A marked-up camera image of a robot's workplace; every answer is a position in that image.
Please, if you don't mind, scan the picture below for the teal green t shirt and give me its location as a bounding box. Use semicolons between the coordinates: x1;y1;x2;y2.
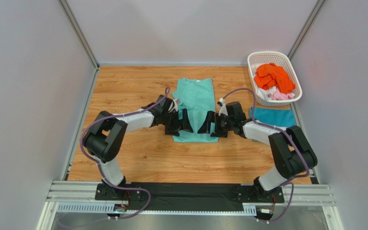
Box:
172;78;219;143

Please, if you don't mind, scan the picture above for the aluminium frame rail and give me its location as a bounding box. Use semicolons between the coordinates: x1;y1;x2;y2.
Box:
46;181;338;218

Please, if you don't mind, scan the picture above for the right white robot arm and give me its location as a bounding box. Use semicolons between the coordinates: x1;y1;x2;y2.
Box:
197;102;318;202

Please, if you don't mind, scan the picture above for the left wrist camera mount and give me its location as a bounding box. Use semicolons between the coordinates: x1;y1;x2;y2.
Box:
169;98;181;113

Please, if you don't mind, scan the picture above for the blue t shirt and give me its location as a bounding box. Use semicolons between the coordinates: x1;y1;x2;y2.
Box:
249;107;296;128

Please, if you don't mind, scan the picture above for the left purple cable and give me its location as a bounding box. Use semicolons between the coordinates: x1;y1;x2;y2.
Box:
79;86;171;220

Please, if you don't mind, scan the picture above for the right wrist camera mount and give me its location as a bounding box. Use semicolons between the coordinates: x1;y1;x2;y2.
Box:
217;98;228;116

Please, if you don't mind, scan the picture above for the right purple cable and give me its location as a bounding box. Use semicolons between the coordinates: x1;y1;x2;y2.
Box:
217;87;311;223

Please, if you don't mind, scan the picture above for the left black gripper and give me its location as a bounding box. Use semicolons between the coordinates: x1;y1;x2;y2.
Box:
162;108;194;136

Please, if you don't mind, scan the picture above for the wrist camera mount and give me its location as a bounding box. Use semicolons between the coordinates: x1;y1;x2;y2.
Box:
169;98;181;113
217;98;228;116

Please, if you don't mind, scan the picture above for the orange t shirt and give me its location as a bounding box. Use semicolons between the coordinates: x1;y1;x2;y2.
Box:
254;63;296;94

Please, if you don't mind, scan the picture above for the white plastic laundry basket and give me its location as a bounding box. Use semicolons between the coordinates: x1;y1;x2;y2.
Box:
247;51;302;107

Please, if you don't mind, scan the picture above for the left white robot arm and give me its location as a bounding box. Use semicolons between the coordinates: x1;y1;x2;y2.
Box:
80;95;193;200

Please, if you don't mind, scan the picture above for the white t shirt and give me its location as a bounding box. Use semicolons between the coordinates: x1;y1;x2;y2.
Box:
256;86;277;101

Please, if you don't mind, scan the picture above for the purple cable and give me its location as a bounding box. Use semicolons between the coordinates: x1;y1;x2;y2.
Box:
79;86;171;220
217;87;311;223

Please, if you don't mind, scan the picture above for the pink t shirt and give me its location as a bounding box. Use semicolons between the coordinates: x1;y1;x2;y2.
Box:
268;86;295;101

